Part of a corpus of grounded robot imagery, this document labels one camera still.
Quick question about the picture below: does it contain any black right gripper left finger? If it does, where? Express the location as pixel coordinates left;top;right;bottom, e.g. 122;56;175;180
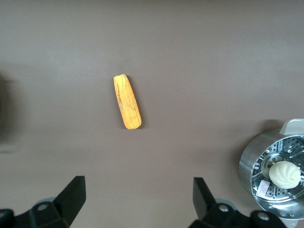
0;175;86;228

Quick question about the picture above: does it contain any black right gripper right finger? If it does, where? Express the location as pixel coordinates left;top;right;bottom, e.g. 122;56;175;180
187;177;288;228

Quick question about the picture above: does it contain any yellow corn cob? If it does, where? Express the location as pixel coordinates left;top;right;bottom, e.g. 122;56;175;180
113;74;143;130

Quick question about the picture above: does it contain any steel steamer pot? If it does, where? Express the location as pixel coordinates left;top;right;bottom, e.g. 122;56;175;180
238;119;304;222

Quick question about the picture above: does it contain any white red-print sticker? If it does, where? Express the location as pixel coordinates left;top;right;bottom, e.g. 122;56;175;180
256;180;271;198

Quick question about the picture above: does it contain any white steamed bun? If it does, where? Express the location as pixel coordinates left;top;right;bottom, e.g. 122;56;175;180
268;160;301;189

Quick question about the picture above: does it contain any perforated steel steamer plate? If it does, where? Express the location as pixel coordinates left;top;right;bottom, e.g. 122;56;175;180
251;136;304;203

